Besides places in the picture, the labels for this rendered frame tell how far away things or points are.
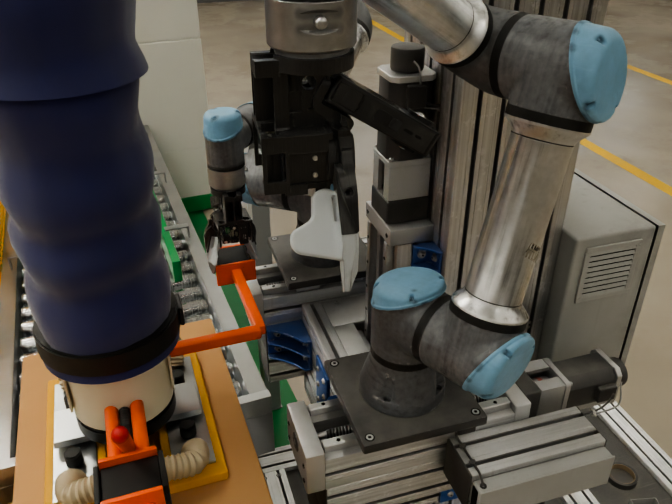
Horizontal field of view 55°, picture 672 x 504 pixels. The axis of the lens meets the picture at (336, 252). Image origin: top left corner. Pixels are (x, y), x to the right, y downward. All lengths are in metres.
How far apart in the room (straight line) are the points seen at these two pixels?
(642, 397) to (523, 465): 1.77
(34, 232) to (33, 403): 0.53
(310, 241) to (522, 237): 0.42
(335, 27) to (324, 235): 0.17
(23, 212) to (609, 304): 1.10
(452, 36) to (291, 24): 0.39
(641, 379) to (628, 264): 1.65
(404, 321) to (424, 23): 0.44
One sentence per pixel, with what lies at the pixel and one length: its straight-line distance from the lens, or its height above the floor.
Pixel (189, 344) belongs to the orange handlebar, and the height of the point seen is 1.08.
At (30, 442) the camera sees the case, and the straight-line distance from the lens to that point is 1.34.
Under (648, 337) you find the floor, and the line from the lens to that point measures 3.29.
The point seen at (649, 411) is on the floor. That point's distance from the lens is 2.90.
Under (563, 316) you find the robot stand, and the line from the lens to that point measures 1.40.
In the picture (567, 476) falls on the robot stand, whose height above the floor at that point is 0.93.
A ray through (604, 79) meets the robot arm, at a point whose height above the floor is 1.61.
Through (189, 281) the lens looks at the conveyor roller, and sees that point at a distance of 2.43.
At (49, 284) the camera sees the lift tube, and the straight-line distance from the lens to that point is 1.00.
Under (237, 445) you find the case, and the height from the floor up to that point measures 0.94.
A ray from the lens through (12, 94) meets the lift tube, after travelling 0.86.
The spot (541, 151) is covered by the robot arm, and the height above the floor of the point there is 1.51.
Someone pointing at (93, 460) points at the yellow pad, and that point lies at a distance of 1.23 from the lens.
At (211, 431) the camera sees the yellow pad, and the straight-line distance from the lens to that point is 1.23.
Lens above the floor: 1.84
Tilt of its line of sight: 31 degrees down
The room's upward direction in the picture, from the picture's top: straight up
